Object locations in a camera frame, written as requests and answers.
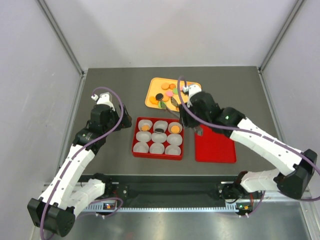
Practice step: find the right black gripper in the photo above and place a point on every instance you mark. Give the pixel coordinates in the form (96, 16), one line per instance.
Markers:
(185, 119)

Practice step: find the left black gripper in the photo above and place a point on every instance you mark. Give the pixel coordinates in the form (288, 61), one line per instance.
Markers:
(126, 120)

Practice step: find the orange round cookie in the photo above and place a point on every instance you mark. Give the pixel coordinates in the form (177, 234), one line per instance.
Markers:
(165, 98)
(165, 86)
(175, 129)

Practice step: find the orange flower cookie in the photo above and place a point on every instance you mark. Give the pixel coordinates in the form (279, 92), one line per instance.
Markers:
(145, 128)

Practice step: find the black sandwich cookie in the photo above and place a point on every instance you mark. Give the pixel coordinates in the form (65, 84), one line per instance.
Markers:
(159, 130)
(159, 96)

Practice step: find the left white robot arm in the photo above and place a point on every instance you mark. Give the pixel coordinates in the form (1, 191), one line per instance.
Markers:
(58, 207)

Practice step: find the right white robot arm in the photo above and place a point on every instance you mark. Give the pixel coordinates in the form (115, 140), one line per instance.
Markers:
(294, 168)

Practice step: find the white paper cup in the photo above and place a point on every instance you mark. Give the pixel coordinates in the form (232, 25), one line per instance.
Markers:
(140, 148)
(159, 137)
(157, 148)
(160, 124)
(174, 139)
(143, 136)
(172, 124)
(145, 122)
(173, 150)

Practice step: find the green round cookie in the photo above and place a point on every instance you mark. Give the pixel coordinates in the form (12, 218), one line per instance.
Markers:
(175, 91)
(162, 105)

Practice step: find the pink round cookie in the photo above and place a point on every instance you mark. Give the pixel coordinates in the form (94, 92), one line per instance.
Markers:
(169, 93)

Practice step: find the red compartment box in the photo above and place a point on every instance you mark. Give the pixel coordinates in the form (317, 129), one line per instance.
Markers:
(155, 156)

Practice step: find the orange star cookie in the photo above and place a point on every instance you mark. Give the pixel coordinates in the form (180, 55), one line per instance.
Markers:
(153, 100)

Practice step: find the brown round cookie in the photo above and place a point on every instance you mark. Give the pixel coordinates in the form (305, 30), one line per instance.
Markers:
(172, 86)

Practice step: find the red box lid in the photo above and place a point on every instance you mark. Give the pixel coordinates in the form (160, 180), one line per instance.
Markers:
(211, 147)

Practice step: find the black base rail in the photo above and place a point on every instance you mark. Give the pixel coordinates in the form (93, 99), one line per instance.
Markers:
(171, 191)

